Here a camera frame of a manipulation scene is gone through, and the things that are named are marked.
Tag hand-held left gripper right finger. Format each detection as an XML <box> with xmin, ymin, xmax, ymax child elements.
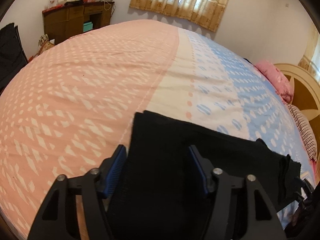
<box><xmin>188</xmin><ymin>144</ymin><xmax>287</xmax><ymax>240</ymax></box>

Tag pink floral pillow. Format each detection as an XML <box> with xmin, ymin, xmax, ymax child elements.
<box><xmin>255</xmin><ymin>60</ymin><xmax>294</xmax><ymax>104</ymax></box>

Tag black chair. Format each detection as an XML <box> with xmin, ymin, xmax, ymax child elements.
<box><xmin>0</xmin><ymin>22</ymin><xmax>28</xmax><ymax>93</ymax></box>

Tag black pants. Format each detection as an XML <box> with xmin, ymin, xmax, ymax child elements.
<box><xmin>107</xmin><ymin>110</ymin><xmax>302</xmax><ymax>240</ymax></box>

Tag cream and brown headboard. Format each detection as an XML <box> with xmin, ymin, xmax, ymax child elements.
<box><xmin>274</xmin><ymin>63</ymin><xmax>320</xmax><ymax>155</ymax></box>

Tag short yellow window curtain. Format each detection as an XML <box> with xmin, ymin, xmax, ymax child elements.
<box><xmin>129</xmin><ymin>0</ymin><xmax>235</xmax><ymax>32</ymax></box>

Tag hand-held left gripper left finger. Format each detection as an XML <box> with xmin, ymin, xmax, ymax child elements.
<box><xmin>27</xmin><ymin>144</ymin><xmax>127</xmax><ymax>240</ymax></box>

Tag brown wooden desk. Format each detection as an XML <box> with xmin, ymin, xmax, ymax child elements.
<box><xmin>42</xmin><ymin>1</ymin><xmax>115</xmax><ymax>46</ymax></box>

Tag long yellow window curtain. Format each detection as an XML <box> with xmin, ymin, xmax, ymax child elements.
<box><xmin>297</xmin><ymin>22</ymin><xmax>320</xmax><ymax>85</ymax></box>

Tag printed pink and blue bedsheet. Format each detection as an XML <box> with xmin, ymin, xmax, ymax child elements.
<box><xmin>0</xmin><ymin>19</ymin><xmax>318</xmax><ymax>238</ymax></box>

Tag striped pillow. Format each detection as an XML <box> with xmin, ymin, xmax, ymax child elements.
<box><xmin>286</xmin><ymin>104</ymin><xmax>318</xmax><ymax>161</ymax></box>

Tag patterned bag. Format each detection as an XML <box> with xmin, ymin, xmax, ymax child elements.
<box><xmin>37</xmin><ymin>34</ymin><xmax>56</xmax><ymax>54</ymax></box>

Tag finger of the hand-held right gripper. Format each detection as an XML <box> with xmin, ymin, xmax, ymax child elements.
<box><xmin>295</xmin><ymin>177</ymin><xmax>315</xmax><ymax>203</ymax></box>

